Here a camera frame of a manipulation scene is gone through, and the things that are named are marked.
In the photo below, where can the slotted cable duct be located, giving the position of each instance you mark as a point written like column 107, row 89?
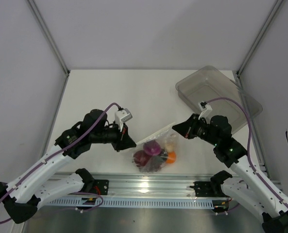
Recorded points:
column 190, row 203

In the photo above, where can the small beige mushroom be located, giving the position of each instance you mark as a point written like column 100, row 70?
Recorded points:
column 170, row 145

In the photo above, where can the aluminium frame post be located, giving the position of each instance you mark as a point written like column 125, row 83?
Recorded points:
column 47, row 35
column 269, row 20

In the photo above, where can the clear plastic bin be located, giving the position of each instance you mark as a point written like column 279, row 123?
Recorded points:
column 209, row 83

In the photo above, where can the aluminium mounting rail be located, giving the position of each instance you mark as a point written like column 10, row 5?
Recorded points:
column 173, row 184

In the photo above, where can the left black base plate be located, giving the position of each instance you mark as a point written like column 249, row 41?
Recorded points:
column 100, row 187

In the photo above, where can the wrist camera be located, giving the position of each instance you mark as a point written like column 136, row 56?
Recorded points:
column 205, row 108
column 122, row 115

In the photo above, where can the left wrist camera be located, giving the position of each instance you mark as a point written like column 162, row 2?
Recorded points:
column 122, row 115

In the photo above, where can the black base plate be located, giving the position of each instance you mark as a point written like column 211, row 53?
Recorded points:
column 207, row 189
column 100, row 187

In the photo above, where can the red grape bunch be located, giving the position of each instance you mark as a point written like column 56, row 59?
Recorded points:
column 155, row 164

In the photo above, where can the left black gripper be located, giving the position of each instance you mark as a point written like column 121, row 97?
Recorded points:
column 124, row 141

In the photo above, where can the left aluminium frame post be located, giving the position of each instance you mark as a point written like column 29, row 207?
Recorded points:
column 47, row 35

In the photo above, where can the right aluminium frame post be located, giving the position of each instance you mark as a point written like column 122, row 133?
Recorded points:
column 269, row 20

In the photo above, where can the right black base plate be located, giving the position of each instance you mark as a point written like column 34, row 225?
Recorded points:
column 207, row 189

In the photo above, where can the purple onion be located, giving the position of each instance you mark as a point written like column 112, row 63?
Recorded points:
column 152, row 148

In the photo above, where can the clear zip top bag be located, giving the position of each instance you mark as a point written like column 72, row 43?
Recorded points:
column 159, row 136

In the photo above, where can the dark red apple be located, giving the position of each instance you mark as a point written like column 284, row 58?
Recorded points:
column 141, row 158

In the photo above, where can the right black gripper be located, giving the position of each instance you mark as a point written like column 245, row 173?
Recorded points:
column 183, row 128

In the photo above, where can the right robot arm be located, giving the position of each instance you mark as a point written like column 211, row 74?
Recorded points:
column 254, row 191

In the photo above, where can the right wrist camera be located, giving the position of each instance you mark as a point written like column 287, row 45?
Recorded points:
column 205, row 108

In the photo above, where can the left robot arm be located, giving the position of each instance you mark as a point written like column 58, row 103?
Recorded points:
column 93, row 129

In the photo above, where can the orange fruit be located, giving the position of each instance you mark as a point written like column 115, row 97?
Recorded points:
column 171, row 158

